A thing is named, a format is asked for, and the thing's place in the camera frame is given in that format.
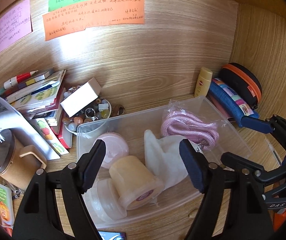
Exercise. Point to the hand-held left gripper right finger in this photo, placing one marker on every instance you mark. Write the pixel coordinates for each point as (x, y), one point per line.
(191, 166)

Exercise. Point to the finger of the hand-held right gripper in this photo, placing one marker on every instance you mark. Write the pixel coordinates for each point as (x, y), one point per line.
(242, 163)
(255, 124)

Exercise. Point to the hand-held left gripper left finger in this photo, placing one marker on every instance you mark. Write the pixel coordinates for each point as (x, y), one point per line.
(94, 162)

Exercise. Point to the pink round case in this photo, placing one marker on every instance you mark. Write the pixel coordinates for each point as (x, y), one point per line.
(115, 147)

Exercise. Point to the clear plastic storage box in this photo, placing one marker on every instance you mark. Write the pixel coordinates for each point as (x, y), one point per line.
(172, 197)

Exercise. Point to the cream-filled plastic jar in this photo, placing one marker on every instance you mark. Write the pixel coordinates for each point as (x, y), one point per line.
(135, 180)

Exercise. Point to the wooden desktop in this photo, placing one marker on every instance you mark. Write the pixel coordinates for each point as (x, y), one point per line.
(172, 220)

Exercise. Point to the blue fabric pencil pouch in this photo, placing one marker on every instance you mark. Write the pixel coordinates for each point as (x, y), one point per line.
(227, 102)

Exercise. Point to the pink notebook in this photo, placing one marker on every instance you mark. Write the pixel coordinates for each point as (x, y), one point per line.
(220, 110)

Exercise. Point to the black case with orange zip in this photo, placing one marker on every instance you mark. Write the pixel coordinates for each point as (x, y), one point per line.
(240, 82)

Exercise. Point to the white bowl of beads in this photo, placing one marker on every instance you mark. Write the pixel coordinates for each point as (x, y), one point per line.
(93, 115)

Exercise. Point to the fruit-printed card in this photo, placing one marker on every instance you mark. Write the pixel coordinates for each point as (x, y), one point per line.
(49, 137)

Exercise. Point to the small white box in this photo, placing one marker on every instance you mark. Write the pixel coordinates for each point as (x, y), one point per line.
(80, 97)

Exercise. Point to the yellow sunscreen bottle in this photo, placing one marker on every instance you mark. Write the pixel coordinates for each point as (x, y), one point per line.
(202, 82)

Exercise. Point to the blue card box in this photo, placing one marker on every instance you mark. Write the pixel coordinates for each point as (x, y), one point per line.
(113, 236)

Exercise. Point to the stack of books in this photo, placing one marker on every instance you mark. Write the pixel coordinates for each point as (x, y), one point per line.
(43, 97)

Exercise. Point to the small metal parts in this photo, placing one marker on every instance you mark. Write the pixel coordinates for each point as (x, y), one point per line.
(15, 191)

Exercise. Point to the brown lidded mug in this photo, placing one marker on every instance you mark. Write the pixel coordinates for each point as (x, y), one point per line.
(8, 162)

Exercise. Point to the grey arched stand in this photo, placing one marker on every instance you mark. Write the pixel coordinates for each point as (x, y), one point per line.
(15, 120)

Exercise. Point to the green orange tube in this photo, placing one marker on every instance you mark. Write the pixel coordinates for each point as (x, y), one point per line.
(5, 205)

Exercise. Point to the red white marker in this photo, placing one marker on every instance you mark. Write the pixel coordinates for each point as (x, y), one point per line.
(20, 78)

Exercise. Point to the orange paper note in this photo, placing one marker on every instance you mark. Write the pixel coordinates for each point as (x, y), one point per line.
(93, 17)

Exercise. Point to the pink paper note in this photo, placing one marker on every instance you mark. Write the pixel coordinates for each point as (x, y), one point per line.
(10, 27)

